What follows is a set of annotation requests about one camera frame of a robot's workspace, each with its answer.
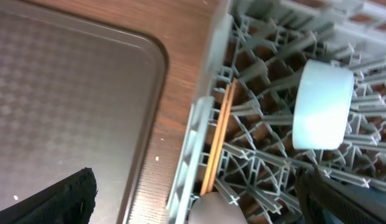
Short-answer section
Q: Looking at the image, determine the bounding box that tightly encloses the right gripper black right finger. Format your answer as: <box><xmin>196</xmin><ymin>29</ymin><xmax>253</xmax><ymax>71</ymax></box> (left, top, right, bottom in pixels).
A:
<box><xmin>294</xmin><ymin>167</ymin><xmax>386</xmax><ymax>223</ymax></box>

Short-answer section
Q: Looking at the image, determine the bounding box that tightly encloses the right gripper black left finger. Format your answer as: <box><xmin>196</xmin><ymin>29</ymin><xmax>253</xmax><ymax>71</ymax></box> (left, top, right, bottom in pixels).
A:
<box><xmin>0</xmin><ymin>167</ymin><xmax>97</xmax><ymax>224</ymax></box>

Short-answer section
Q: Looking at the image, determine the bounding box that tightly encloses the pink cup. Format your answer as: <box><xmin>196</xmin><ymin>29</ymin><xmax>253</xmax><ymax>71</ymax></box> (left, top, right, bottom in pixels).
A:
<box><xmin>188</xmin><ymin>192</ymin><xmax>247</xmax><ymax>224</ymax></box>

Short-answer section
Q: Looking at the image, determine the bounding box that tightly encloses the grey dishwasher rack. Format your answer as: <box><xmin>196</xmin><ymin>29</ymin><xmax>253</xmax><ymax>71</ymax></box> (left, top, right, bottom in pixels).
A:
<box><xmin>167</xmin><ymin>1</ymin><xmax>386</xmax><ymax>223</ymax></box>

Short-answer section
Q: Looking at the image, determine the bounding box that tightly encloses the brown plastic tray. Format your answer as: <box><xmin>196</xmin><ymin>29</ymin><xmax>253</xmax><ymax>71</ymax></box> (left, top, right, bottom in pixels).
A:
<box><xmin>0</xmin><ymin>1</ymin><xmax>167</xmax><ymax>223</ymax></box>

